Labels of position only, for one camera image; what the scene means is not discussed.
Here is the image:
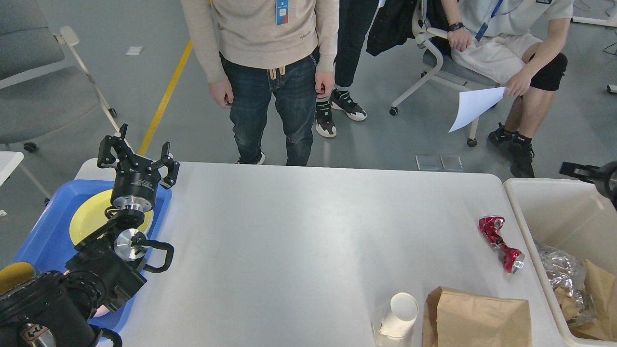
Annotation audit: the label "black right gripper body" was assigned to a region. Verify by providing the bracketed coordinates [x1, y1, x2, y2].
[595, 161, 617, 207]

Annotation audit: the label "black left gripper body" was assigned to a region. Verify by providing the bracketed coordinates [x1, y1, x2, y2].
[110, 167, 161, 213]

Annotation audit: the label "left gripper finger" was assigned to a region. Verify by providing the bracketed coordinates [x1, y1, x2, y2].
[152, 141, 179, 189]
[97, 124, 137, 171]

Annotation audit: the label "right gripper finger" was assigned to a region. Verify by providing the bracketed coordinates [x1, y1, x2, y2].
[559, 161, 600, 184]

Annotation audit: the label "yellow plastic plate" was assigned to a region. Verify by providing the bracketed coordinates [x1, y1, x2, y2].
[69, 189, 155, 245]

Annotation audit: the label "foil ball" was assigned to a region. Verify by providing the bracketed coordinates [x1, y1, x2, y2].
[534, 240, 597, 327]

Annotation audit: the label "brown paper bag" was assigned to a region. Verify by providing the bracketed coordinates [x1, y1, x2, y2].
[422, 286, 533, 347]
[570, 259, 617, 341]

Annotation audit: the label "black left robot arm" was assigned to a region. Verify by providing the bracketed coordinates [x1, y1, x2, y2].
[0, 124, 179, 347]

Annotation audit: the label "beige plastic bin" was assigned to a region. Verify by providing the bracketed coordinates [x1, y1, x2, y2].
[503, 178, 617, 347]

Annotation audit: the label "grey chair at left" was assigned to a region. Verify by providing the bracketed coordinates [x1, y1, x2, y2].
[0, 0, 121, 152]

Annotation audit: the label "white side table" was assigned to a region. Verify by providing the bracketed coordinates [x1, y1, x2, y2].
[0, 151, 52, 200]

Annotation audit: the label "red shiny wrapper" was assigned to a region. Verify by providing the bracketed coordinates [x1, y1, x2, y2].
[478, 215, 525, 274]

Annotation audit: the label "white paper sheets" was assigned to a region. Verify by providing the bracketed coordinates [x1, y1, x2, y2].
[449, 86, 507, 133]

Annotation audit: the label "seated person in white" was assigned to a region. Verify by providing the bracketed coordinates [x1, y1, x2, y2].
[441, 0, 573, 178]

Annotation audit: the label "person in beige sweater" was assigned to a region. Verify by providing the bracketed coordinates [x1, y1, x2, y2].
[181, 0, 339, 166]

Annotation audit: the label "teal yellow mug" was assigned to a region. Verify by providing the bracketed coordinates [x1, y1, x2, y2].
[0, 262, 37, 294]

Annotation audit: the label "white paper cup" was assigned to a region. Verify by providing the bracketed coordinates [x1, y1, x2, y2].
[372, 292, 419, 347]

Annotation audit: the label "person in dark jeans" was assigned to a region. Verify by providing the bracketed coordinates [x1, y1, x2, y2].
[315, 0, 420, 138]

